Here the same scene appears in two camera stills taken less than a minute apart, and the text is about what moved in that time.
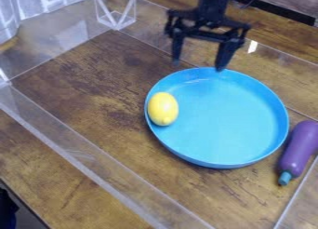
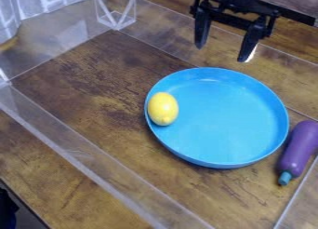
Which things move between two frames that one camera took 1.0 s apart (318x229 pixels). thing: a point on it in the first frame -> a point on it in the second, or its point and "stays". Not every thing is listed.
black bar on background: (275, 8) stays
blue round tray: (233, 119) stays
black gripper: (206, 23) -> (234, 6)
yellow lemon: (163, 108) stays
